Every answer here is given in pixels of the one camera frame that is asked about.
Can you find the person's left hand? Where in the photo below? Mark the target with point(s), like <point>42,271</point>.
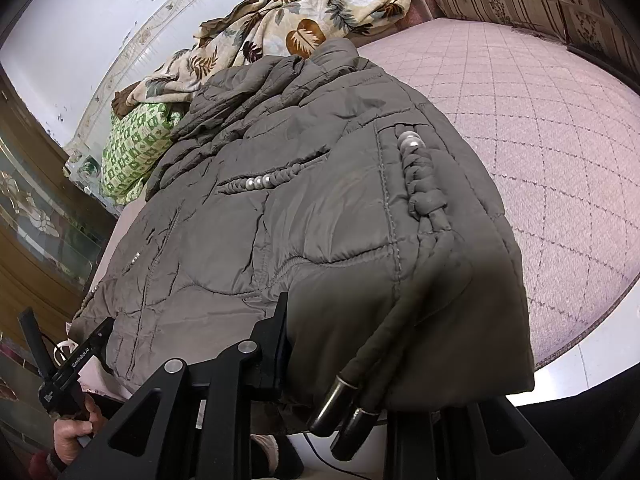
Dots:
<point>72,435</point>

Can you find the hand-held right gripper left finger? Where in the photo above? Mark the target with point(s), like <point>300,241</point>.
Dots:
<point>270,360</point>

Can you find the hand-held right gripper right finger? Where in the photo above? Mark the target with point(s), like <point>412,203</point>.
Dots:
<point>415,445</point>

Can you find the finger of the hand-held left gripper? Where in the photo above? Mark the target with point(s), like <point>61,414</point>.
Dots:
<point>34,342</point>

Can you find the wooden glass door cabinet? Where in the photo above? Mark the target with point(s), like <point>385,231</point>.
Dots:
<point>40,220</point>

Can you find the grey hooded down jacket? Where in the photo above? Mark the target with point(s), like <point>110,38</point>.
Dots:
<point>310,200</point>

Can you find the leaf print fleece blanket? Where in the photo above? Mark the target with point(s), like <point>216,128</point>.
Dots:
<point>280,15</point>

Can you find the green patterned pillow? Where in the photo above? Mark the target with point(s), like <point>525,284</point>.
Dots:
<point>132,152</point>

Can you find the person's pink slipper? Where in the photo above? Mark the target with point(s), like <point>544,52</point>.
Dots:
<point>272,455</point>

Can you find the person's left forearm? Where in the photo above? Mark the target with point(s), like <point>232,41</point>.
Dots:
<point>45,467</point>

